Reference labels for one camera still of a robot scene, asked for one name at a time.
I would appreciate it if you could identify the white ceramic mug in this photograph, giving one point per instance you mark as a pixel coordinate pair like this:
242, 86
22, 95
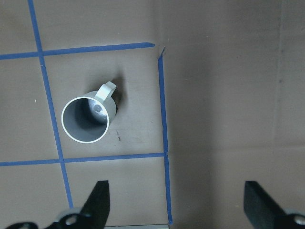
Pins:
86, 119

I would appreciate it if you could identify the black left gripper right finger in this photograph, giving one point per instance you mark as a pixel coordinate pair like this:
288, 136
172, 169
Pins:
264, 213

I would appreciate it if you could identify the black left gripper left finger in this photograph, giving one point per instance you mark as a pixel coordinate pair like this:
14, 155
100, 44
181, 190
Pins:
93, 214

